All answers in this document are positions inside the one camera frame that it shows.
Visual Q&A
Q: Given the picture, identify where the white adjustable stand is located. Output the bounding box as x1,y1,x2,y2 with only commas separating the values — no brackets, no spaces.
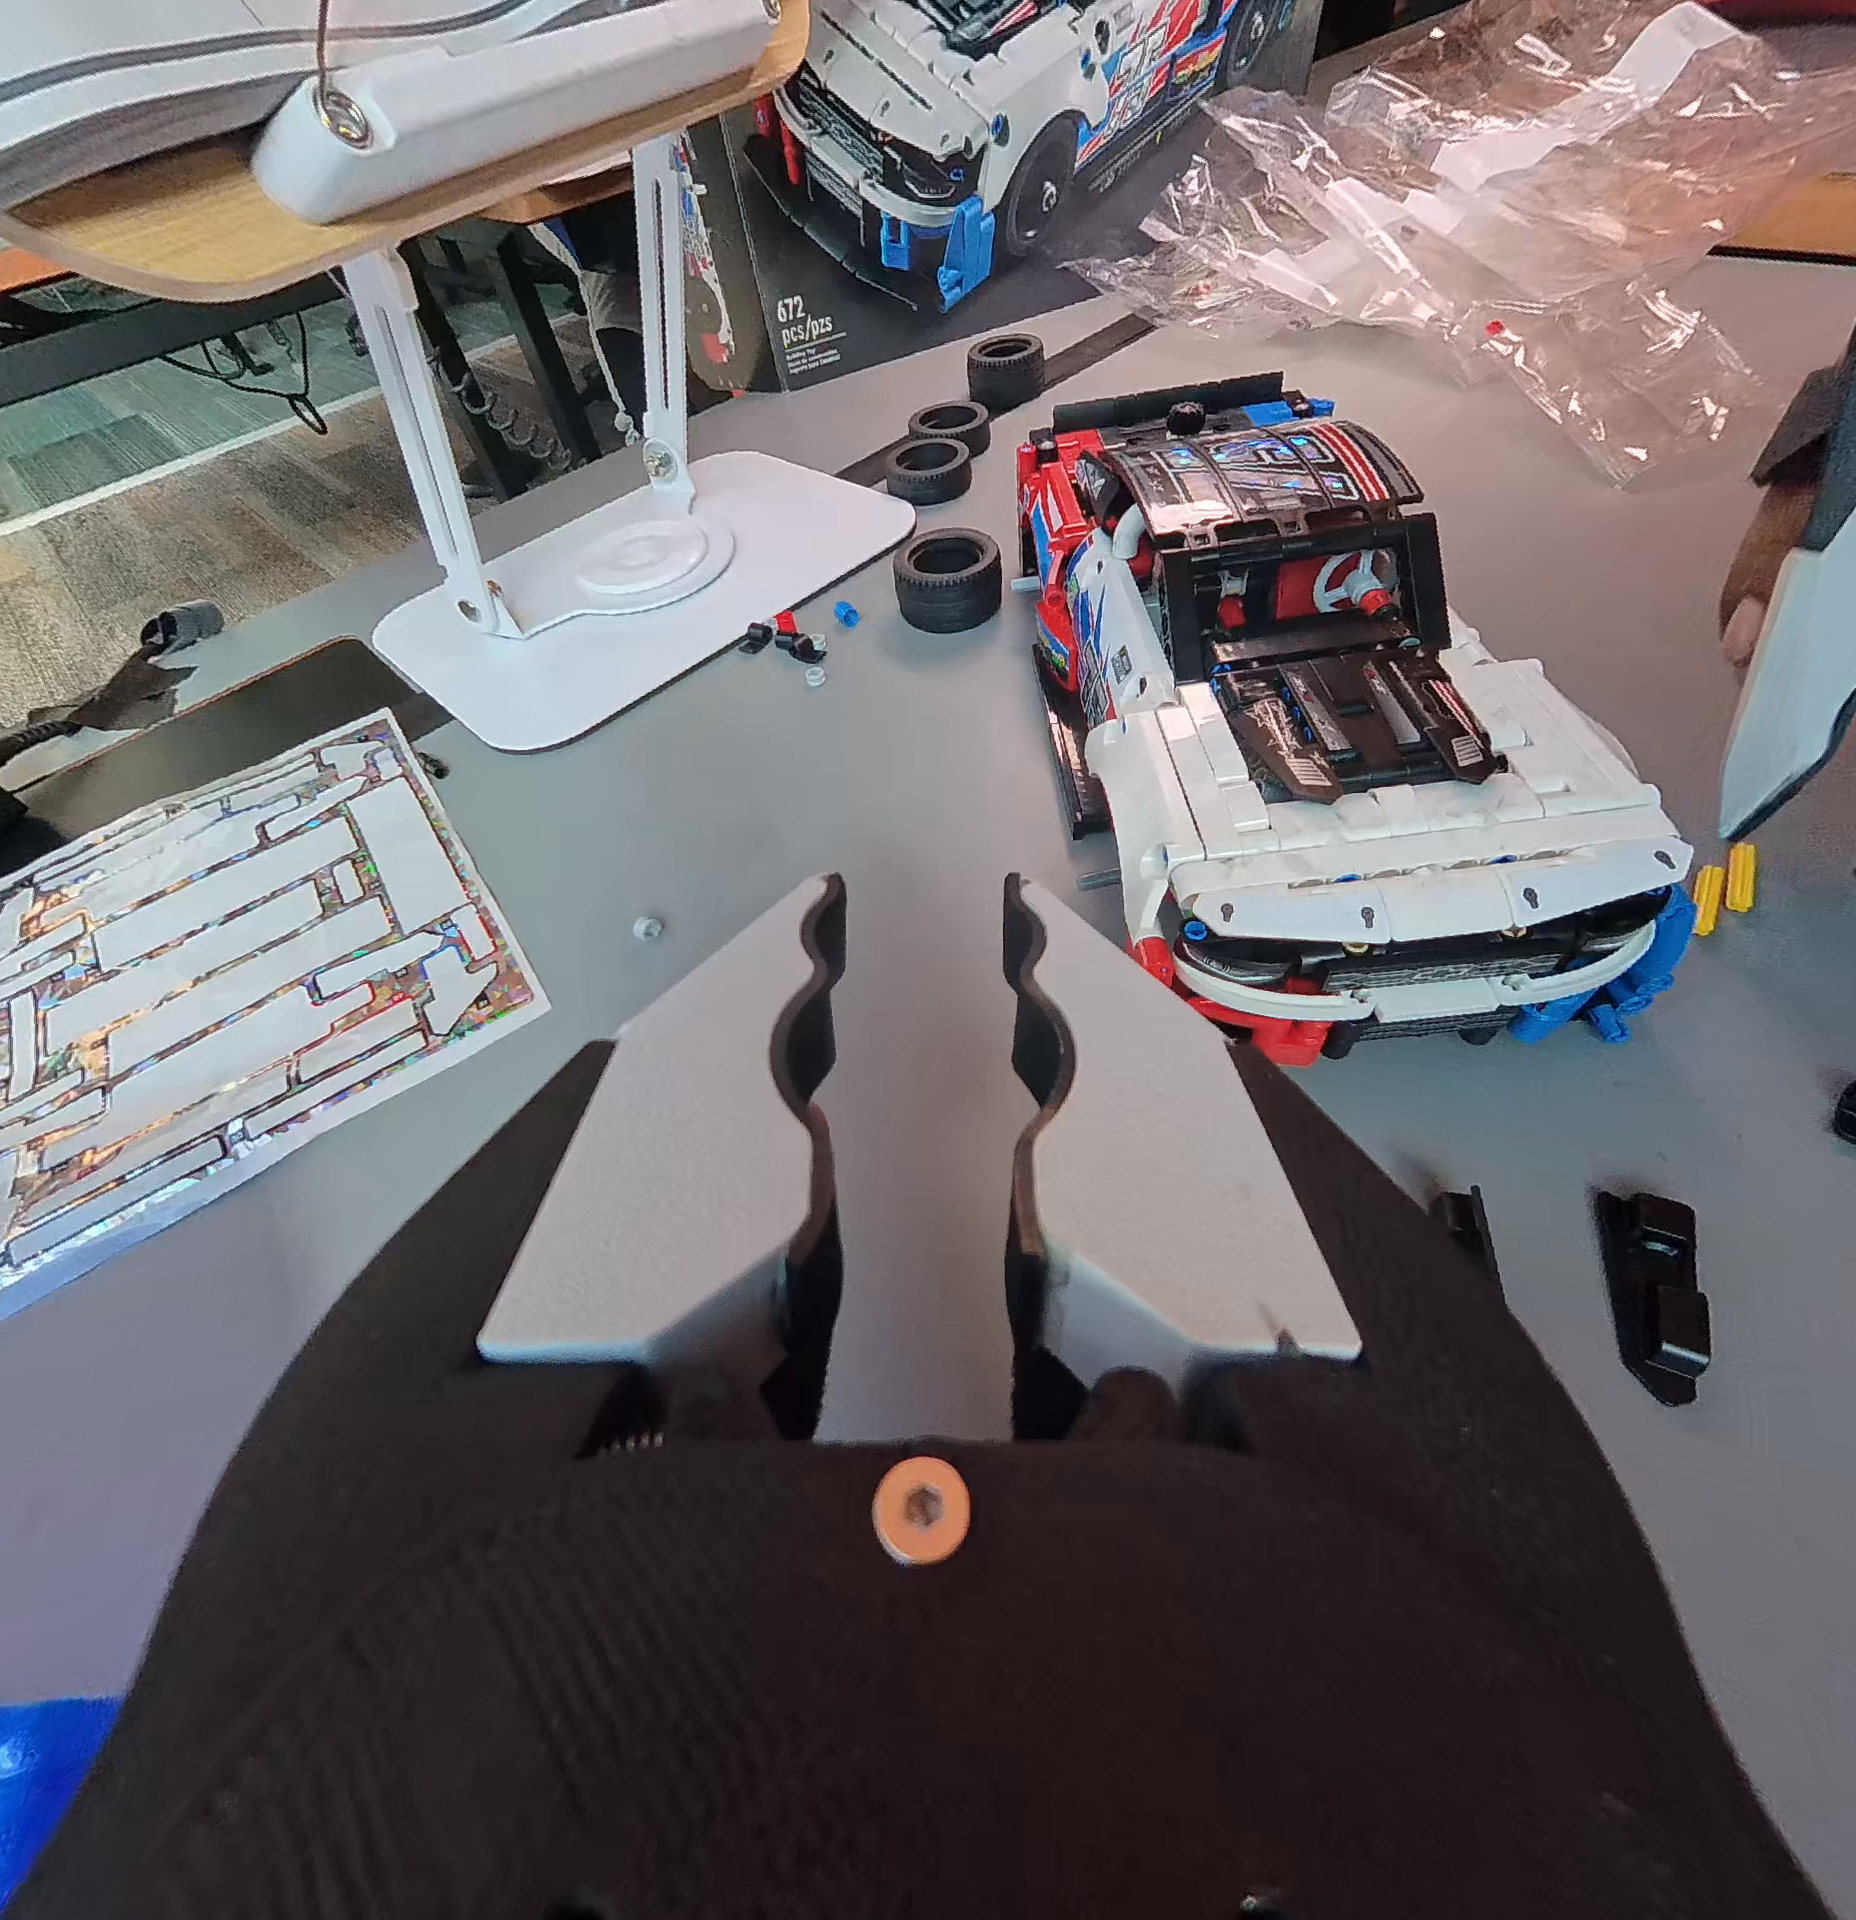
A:
371,126,921,753

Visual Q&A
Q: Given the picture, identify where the wooden board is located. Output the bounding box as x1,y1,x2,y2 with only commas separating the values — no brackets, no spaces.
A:
0,0,815,302

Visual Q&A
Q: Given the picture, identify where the black cable with plug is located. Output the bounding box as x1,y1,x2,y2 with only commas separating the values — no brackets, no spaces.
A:
58,600,229,745

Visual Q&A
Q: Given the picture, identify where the black cylindrical connector piece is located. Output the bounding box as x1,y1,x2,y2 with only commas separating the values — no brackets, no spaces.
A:
1430,1189,1504,1293

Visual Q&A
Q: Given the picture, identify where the brick-built toy race car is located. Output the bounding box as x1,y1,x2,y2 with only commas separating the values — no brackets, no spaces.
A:
1013,396,1697,1071

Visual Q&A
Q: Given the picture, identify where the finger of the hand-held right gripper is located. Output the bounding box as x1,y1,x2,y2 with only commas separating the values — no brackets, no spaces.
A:
1718,516,1856,843

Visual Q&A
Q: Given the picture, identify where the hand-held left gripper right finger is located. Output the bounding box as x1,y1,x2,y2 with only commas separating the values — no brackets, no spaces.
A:
1003,875,1373,1447

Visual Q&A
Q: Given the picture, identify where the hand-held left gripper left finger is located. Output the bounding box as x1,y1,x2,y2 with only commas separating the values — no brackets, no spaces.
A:
479,875,851,1447

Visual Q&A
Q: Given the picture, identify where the black flat strip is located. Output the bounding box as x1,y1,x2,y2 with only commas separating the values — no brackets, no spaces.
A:
839,318,1217,491

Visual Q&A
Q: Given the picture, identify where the person's right hand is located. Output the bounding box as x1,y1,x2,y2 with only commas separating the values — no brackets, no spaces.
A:
1720,476,1829,673

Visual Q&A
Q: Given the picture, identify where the crumpled clear plastic bag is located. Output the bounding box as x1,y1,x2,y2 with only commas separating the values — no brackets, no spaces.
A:
1060,23,1856,494

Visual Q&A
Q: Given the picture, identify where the long black brick piece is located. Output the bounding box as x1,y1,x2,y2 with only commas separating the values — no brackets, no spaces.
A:
1594,1189,1714,1408

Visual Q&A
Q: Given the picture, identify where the holographic sticker sheet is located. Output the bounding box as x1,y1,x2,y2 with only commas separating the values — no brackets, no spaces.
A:
0,709,550,1341

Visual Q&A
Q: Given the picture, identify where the white flat device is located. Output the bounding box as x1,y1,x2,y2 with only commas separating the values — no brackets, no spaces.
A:
250,0,780,229

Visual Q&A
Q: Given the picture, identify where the toy car set box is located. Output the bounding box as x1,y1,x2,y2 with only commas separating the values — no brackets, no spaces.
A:
684,0,1329,396

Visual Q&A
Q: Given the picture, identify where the blue plastic bin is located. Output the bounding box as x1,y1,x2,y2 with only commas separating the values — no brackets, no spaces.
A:
0,1695,128,1920

